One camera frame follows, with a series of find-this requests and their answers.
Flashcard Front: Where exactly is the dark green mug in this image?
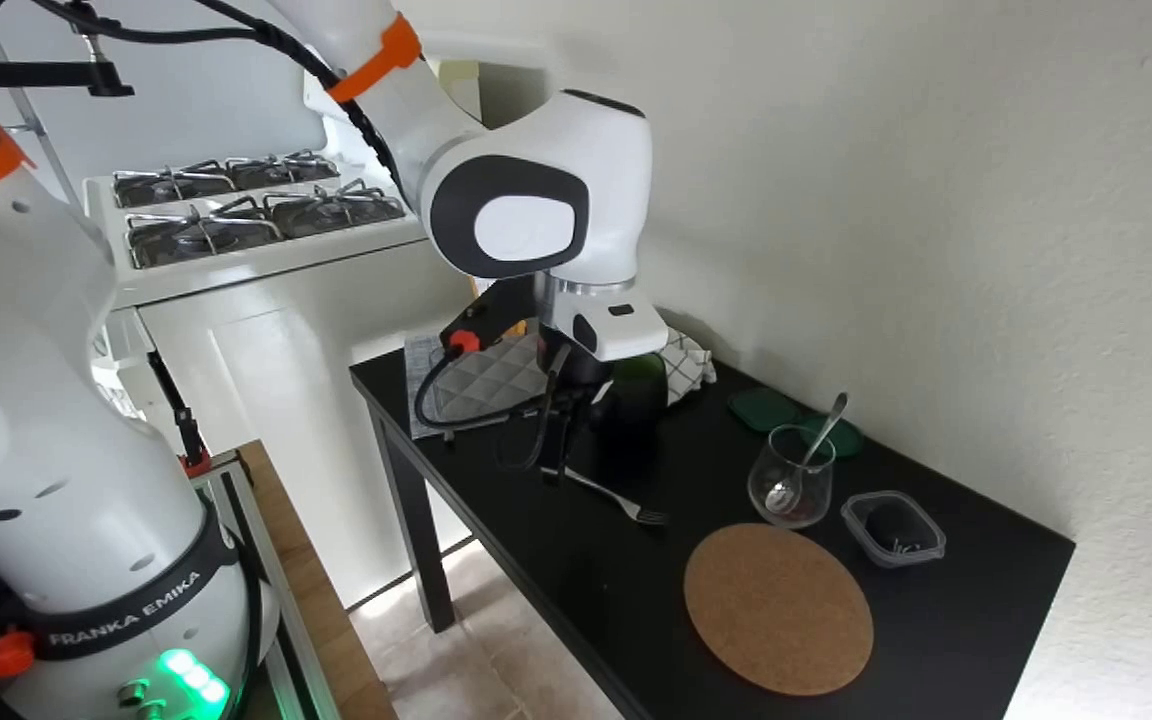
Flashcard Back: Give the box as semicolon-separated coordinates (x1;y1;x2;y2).
588;348;671;447

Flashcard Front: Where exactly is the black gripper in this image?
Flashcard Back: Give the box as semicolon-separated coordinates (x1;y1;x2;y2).
526;274;671;472

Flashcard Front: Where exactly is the grey checkered placemat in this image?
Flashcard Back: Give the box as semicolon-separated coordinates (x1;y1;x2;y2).
399;326;560;444

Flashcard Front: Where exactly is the wooden base board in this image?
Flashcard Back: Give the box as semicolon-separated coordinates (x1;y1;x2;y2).
234;435;399;720

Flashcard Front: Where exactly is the clear glass with stick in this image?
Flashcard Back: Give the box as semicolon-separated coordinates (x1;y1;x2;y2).
759;387;855;521

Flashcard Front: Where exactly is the black table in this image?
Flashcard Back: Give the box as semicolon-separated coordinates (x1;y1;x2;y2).
347;317;1082;720

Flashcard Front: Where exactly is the grey quilted potholder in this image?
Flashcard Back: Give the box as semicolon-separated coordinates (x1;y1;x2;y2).
411;333;556;432

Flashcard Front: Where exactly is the clear glass cup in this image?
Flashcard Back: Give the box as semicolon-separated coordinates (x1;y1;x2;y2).
744;420;842;533

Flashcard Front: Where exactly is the round cork mat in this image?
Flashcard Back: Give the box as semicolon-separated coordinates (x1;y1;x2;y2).
680;521;880;702

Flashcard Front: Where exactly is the small clear plastic container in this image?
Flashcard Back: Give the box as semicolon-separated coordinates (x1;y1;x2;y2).
842;489;951;578

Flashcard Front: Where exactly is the dark green cloth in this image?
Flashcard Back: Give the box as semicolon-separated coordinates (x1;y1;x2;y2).
728;384;870;461

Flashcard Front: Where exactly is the white checkered cloth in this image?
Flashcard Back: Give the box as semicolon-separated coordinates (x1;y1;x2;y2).
652;326;721;406

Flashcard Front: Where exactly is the white cabinet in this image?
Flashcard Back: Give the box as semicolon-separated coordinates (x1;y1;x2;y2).
86;55;487;612

